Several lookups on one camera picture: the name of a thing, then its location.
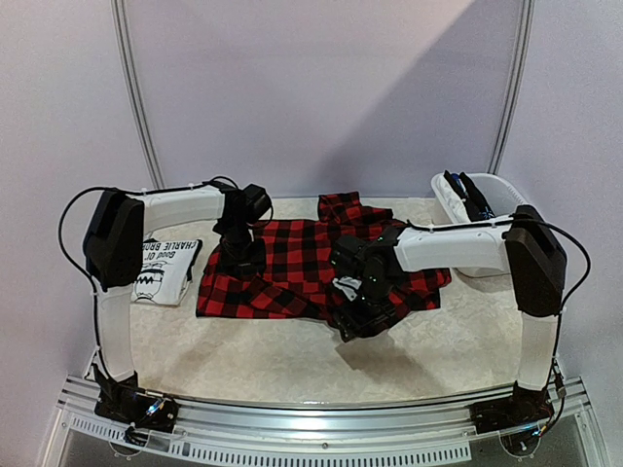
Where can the white plastic laundry basket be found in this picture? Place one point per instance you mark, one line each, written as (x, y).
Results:
(470, 247)

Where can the red black plaid flannel shirt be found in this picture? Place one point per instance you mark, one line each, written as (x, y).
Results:
(297, 281)

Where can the left aluminium frame post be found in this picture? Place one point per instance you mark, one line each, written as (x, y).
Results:
(135, 98)

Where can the aluminium frame post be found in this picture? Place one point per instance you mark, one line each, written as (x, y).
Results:
(135, 98)
(517, 68)

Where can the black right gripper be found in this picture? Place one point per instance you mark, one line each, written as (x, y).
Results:
(363, 320)

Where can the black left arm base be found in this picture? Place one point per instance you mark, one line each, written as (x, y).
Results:
(126, 402)

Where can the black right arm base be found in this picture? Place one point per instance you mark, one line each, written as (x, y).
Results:
(522, 408)

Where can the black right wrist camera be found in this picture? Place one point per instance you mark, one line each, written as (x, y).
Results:
(349, 257)

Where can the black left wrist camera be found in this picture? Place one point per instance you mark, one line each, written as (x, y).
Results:
(257, 203)

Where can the white and green t-shirt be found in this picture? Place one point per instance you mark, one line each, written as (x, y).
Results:
(167, 271)

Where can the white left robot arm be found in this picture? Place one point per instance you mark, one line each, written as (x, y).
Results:
(113, 249)

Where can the right aluminium frame post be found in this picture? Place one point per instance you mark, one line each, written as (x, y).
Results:
(517, 68)

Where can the dark patterned clothes pile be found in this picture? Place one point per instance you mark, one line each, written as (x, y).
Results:
(467, 201)

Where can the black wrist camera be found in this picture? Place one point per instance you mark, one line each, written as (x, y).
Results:
(257, 203)
(349, 257)

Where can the aluminium front rail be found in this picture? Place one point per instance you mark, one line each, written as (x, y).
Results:
(437, 432)

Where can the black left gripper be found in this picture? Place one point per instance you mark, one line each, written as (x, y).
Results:
(257, 261)

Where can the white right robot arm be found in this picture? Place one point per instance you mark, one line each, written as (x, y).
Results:
(521, 244)

